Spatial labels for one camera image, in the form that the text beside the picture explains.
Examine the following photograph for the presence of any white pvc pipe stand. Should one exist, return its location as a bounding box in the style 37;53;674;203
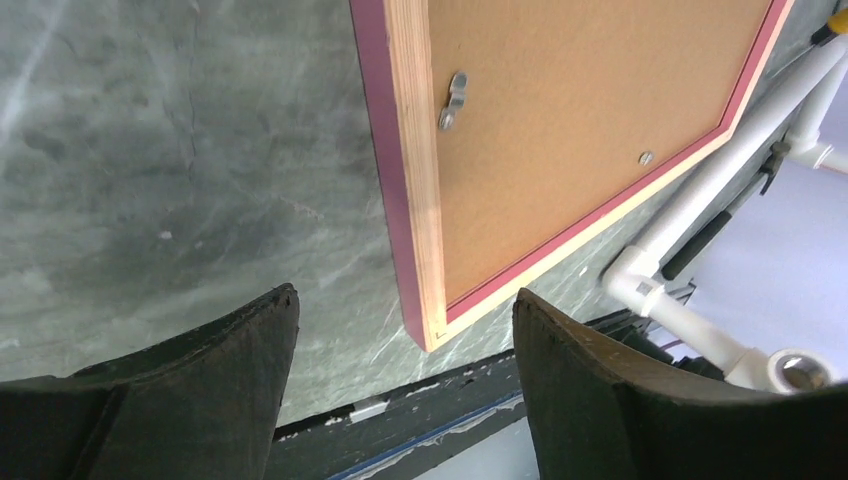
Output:
601;33;848;396

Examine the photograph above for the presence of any orange handled screwdriver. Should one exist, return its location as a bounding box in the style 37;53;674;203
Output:
810;9;848;46

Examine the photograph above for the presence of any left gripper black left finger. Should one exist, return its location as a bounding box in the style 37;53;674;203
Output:
1;283;300;479

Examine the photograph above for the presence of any pink picture frame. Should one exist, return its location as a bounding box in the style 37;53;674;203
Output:
350;1;791;352

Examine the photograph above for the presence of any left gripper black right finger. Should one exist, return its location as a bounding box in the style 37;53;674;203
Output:
513;289;847;479

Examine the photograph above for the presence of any metal frame turn clip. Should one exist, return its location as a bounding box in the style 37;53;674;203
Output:
438;71;468;131

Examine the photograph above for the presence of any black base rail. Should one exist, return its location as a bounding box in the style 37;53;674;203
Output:
264;311;723;480

